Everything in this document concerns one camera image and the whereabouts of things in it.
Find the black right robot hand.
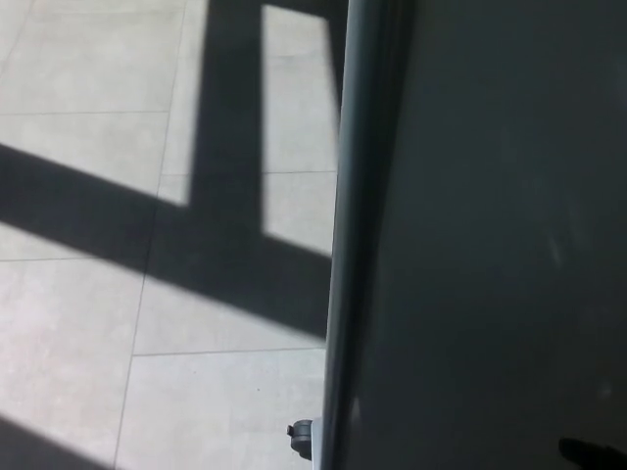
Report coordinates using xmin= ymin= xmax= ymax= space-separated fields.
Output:
xmin=557 ymin=437 xmax=627 ymax=470

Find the grey caster wheel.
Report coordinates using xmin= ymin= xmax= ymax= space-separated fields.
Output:
xmin=285 ymin=418 xmax=315 ymax=462

